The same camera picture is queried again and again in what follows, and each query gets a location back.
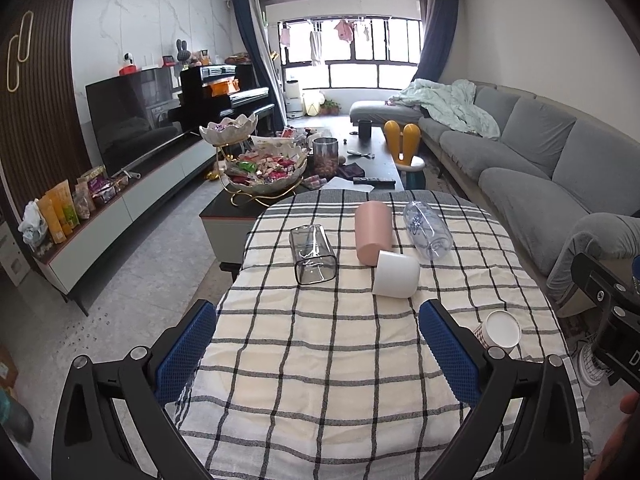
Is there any black piano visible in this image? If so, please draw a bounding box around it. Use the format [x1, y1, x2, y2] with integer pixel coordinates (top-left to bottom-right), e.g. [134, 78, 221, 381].
[167, 63, 277, 137]

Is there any clear square glass cup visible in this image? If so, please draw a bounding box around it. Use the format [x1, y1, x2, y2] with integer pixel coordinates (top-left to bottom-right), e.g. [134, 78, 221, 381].
[289, 224, 339, 289]

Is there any pink cup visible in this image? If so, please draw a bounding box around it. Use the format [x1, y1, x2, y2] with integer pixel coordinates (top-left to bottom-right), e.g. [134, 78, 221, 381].
[354, 200, 396, 265]

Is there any tiered white candy dish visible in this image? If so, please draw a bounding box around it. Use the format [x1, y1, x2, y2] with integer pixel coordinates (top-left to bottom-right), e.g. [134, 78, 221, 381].
[198, 112, 310, 209]

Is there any white tv cabinet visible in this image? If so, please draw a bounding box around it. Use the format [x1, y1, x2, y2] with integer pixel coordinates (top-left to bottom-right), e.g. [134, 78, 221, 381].
[32, 132, 227, 317]

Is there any row of snack packets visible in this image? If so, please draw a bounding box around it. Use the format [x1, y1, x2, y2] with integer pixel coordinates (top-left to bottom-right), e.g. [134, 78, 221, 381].
[37, 182, 82, 244]

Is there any black television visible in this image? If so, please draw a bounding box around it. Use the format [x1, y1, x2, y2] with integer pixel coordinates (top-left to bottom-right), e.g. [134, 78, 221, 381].
[85, 66, 184, 179]

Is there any yellow rabbit ear stool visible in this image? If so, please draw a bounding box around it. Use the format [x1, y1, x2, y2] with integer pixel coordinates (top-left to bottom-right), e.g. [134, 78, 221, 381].
[383, 120, 426, 174]

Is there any white plastic bag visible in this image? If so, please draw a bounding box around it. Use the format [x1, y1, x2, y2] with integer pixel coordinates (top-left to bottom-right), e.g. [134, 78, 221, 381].
[18, 199, 49, 249]

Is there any grey sofa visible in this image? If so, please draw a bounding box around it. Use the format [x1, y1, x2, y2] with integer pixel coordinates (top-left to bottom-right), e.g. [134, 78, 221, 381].
[348, 79, 640, 286]

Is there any white air purifier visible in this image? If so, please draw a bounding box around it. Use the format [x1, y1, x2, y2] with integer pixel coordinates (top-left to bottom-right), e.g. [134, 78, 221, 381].
[284, 79, 305, 119]

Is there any purple snack packet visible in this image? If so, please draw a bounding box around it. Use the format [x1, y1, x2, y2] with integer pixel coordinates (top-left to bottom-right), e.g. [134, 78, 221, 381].
[88, 172, 117, 207]

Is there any blue curtain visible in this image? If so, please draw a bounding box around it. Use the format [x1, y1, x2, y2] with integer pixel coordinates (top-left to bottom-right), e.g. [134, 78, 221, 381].
[412, 0, 460, 84]
[230, 0, 282, 132]

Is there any person's right hand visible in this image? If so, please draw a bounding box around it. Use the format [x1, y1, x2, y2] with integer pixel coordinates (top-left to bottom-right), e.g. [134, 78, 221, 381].
[582, 392, 640, 480]

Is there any paper cup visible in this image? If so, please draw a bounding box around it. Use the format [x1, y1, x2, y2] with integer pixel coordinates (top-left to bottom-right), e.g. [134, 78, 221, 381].
[473, 309, 523, 357]

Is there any dark coffee table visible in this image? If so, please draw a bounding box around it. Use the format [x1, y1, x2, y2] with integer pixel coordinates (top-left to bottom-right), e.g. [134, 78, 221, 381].
[198, 125, 407, 282]

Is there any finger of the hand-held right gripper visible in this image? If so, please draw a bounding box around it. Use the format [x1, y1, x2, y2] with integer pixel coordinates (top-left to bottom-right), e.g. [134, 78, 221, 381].
[570, 252, 640, 317]

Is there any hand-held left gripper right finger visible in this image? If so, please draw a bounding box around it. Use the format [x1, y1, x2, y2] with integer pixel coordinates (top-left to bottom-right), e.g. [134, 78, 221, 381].
[418, 299, 586, 480]

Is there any white checkered shoe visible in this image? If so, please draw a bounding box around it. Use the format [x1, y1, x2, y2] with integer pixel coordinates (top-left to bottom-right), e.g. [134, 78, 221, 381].
[576, 339, 617, 402]

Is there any light green blanket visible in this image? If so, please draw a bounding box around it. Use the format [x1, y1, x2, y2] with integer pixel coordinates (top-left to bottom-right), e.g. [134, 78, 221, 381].
[385, 79, 501, 141]

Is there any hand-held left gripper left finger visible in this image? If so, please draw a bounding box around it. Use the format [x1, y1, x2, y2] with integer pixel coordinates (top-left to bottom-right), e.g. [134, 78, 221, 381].
[51, 299, 218, 480]

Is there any black white checkered tablecloth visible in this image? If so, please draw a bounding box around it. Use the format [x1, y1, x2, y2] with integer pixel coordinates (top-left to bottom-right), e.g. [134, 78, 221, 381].
[172, 189, 597, 480]

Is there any person's grey trouser leg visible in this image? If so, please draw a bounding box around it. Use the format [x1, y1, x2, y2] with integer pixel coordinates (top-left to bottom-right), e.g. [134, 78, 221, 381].
[544, 212, 640, 312]

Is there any white cup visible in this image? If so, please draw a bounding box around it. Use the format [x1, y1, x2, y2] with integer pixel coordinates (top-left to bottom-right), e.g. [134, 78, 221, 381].
[371, 249, 421, 299]

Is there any glass jar of nuts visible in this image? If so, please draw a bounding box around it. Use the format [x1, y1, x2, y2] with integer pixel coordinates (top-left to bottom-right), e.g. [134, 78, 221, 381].
[312, 136, 341, 179]

